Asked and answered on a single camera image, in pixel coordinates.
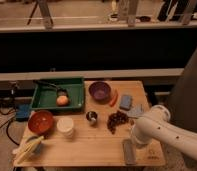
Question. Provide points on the yellow banana bunch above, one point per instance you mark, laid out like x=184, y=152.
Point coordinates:
x=24, y=151

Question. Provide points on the purple bowl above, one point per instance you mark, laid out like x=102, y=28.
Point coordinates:
x=99, y=90

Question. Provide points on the small metal cup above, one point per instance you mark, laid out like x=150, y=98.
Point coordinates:
x=92, y=117

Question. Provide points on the blue sponge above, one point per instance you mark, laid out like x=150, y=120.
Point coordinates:
x=125, y=102

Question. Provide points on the red-brown bowl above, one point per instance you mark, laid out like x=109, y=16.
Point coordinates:
x=41, y=122

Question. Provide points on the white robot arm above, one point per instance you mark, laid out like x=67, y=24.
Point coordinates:
x=154, y=124

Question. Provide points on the white plastic cup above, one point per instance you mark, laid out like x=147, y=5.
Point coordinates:
x=65, y=125

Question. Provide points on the green plastic tray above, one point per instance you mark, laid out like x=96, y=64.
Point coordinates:
x=44, y=97

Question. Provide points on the orange round fruit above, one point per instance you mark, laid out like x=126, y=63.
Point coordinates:
x=62, y=100

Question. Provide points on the wooden board table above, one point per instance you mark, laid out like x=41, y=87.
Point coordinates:
x=90, y=145

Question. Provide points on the dark grape bunch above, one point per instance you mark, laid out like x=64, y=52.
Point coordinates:
x=116, y=119

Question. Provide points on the orange carrot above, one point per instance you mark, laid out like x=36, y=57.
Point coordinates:
x=114, y=98

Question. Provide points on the black ladle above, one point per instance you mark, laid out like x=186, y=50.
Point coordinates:
x=60, y=91

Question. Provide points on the blue power box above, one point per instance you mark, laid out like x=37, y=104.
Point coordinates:
x=23, y=112

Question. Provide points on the grey board eraser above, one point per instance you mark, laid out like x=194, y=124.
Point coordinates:
x=128, y=150

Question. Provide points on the metal window rail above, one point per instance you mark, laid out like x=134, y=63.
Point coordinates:
x=92, y=74

